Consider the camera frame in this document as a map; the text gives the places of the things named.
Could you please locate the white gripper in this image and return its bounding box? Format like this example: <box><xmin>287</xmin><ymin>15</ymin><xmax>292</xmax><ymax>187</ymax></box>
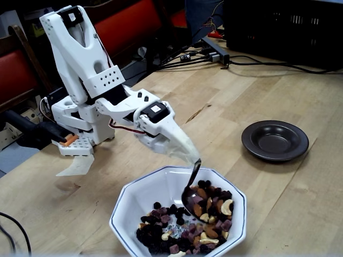
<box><xmin>133</xmin><ymin>100</ymin><xmax>188</xmax><ymax>155</ymax></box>

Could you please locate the white octagonal bowl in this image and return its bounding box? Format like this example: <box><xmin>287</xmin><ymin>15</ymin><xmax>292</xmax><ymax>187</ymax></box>
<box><xmin>109</xmin><ymin>165</ymin><xmax>247</xmax><ymax>257</ymax></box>

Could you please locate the metal spoon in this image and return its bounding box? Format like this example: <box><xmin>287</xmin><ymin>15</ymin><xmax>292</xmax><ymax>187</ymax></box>
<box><xmin>181</xmin><ymin>158</ymin><xmax>206</xmax><ymax>219</ymax></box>

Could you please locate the brown plate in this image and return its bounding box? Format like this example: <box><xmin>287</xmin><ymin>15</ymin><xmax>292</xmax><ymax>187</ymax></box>
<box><xmin>241</xmin><ymin>120</ymin><xmax>310</xmax><ymax>163</ymax></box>

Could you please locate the beige masking tape wrap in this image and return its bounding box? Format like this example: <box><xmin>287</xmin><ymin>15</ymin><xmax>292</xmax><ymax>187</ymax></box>
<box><xmin>166</xmin><ymin>127</ymin><xmax>202</xmax><ymax>164</ymax></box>

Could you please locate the small circuit board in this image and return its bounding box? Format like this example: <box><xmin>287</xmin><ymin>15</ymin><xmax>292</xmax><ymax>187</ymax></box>
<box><xmin>180</xmin><ymin>52</ymin><xmax>198</xmax><ymax>62</ymax></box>

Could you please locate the beige tape sheet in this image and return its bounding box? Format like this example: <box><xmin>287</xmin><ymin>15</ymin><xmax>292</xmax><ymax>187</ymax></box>
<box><xmin>55</xmin><ymin>154</ymin><xmax>95</xmax><ymax>177</ymax></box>

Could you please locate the grey usb hub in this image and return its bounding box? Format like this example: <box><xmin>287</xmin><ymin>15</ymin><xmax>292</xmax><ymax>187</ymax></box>
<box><xmin>200</xmin><ymin>36</ymin><xmax>230</xmax><ymax>65</ymax></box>

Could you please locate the nut and fruit mix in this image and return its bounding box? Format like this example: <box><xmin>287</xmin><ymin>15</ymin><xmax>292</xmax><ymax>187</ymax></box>
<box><xmin>135</xmin><ymin>179</ymin><xmax>234</xmax><ymax>256</ymax></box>

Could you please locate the wooden chair red cushion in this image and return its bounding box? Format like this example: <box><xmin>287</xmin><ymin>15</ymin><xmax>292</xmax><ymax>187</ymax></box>
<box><xmin>80</xmin><ymin>0</ymin><xmax>167</xmax><ymax>64</ymax></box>
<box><xmin>0</xmin><ymin>25</ymin><xmax>53</xmax><ymax>113</ymax></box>

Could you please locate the dark blue panel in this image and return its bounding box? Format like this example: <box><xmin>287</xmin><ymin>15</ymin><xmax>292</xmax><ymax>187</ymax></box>
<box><xmin>182</xmin><ymin>0</ymin><xmax>225</xmax><ymax>45</ymax></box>

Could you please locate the black clamp orange tip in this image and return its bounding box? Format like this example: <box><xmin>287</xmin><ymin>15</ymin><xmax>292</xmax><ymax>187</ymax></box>
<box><xmin>4</xmin><ymin>109</ymin><xmax>80</xmax><ymax>150</ymax></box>

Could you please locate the large black slotted crate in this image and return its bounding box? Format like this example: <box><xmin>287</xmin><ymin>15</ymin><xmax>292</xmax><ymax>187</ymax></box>
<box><xmin>223</xmin><ymin>0</ymin><xmax>343</xmax><ymax>69</ymax></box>

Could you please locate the printed cardboard box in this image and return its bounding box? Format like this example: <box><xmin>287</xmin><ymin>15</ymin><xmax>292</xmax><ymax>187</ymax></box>
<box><xmin>0</xmin><ymin>107</ymin><xmax>43</xmax><ymax>150</ymax></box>

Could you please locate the yellow green box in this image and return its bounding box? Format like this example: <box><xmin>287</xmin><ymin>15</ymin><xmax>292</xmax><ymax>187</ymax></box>
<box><xmin>31</xmin><ymin>22</ymin><xmax>45</xmax><ymax>37</ymax></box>

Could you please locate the black usb cable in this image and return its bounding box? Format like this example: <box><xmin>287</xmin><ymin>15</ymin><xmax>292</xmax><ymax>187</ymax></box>
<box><xmin>156</xmin><ymin>55</ymin><xmax>215</xmax><ymax>72</ymax></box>

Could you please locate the thick black cable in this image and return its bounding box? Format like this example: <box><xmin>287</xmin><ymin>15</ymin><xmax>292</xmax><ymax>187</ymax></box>
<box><xmin>227</xmin><ymin>55</ymin><xmax>343</xmax><ymax>74</ymax></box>

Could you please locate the looped black cable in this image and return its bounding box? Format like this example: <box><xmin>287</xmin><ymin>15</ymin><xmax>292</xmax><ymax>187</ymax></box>
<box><xmin>0</xmin><ymin>211</ymin><xmax>33</xmax><ymax>256</ymax></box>

